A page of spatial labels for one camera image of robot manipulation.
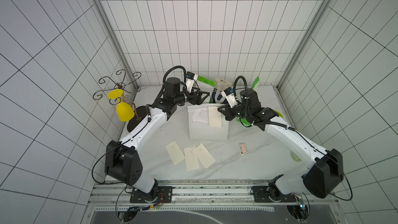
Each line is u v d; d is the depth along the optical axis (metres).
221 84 0.92
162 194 0.72
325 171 0.40
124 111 0.79
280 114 1.02
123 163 0.42
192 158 0.84
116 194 0.74
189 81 0.68
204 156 0.86
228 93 0.67
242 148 0.85
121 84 0.79
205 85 0.90
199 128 0.85
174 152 0.86
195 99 0.68
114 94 0.74
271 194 0.66
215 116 0.81
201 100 0.70
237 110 0.66
